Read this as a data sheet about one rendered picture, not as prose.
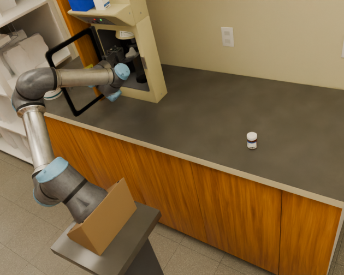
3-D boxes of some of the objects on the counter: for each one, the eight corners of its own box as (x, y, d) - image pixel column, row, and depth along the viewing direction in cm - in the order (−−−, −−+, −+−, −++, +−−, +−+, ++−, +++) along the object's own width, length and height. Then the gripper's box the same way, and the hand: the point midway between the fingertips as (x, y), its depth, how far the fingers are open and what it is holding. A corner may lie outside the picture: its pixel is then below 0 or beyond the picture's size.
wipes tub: (54, 88, 227) (45, 69, 217) (66, 90, 220) (57, 71, 211) (40, 98, 220) (29, 79, 210) (52, 101, 213) (42, 82, 203)
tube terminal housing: (138, 73, 219) (101, -56, 170) (179, 80, 203) (151, -61, 153) (115, 94, 205) (66, -41, 155) (157, 103, 189) (118, -44, 139)
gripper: (117, 59, 162) (141, 40, 173) (90, 55, 171) (114, 37, 183) (123, 74, 167) (145, 55, 179) (95, 69, 177) (118, 51, 188)
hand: (131, 51), depth 183 cm, fingers open, 14 cm apart
